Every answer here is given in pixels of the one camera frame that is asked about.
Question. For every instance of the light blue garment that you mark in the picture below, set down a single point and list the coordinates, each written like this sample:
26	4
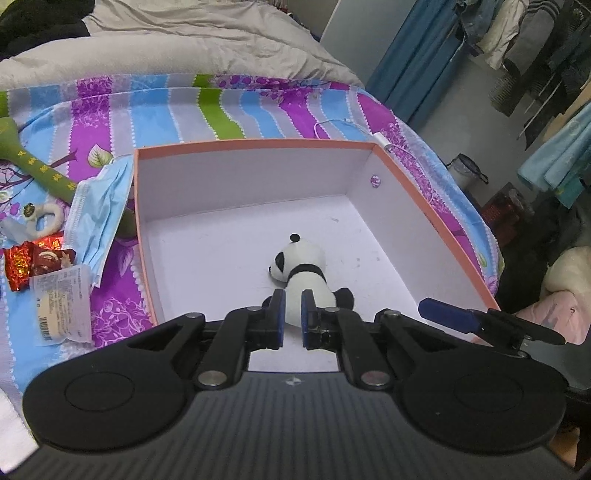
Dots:
558	157

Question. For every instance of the striped floral bedsheet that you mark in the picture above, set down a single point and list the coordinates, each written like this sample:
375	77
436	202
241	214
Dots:
258	110

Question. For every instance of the clear plastic wrapper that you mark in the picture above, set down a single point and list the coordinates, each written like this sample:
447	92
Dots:
14	230

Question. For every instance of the orange cardboard box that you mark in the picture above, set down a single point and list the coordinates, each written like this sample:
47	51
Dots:
207	207

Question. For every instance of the red foil packet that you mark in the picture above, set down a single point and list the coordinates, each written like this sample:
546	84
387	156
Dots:
18	267

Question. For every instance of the grey duvet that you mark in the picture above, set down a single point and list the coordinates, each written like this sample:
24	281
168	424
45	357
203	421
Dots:
184	37

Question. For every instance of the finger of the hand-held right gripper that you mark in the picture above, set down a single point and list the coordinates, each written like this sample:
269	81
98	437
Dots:
443	313

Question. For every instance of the white wardrobe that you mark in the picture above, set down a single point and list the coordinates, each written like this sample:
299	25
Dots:
355	37

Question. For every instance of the green massage hammer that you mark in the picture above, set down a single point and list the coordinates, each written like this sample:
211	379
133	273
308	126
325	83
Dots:
37	168

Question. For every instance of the blue face mask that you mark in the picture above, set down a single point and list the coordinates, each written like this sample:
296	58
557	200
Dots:
97	217

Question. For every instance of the white labelled packet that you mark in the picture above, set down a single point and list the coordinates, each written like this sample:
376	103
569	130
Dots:
60	304

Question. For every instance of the small panda plush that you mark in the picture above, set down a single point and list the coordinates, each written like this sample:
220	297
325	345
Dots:
300	258

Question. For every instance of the pink cloth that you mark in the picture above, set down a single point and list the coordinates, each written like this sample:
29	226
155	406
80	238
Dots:
558	318

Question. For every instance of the white trash bin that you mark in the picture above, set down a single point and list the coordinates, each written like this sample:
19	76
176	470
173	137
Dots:
464	173

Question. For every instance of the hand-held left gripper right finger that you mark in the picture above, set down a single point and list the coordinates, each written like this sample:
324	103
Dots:
308	323

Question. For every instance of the brown snack packet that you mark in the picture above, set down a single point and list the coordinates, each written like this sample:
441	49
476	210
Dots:
53	261

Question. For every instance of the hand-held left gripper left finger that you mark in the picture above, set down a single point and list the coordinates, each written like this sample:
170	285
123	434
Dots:
277	323

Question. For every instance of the cream plush cushion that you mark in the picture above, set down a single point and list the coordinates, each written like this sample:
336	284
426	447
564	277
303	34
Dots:
570	272

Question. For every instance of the white charger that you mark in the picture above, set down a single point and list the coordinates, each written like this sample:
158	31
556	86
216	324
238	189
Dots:
383	141

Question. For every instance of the row of hanging clothes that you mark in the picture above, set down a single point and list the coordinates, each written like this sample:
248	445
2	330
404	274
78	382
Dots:
531	41

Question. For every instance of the black clothing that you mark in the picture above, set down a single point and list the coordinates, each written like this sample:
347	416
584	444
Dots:
37	23

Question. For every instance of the blue curtain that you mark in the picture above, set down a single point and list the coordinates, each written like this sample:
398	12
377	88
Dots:
415	55

